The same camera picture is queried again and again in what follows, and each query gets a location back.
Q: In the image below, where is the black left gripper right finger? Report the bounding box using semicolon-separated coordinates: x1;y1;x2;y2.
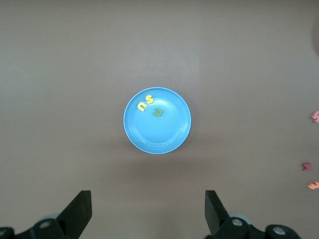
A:
204;190;300;239

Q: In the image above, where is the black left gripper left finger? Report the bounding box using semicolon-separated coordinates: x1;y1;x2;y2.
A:
0;190;92;239

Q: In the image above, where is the blue plate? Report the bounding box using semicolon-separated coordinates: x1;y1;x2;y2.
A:
123;87;192;155

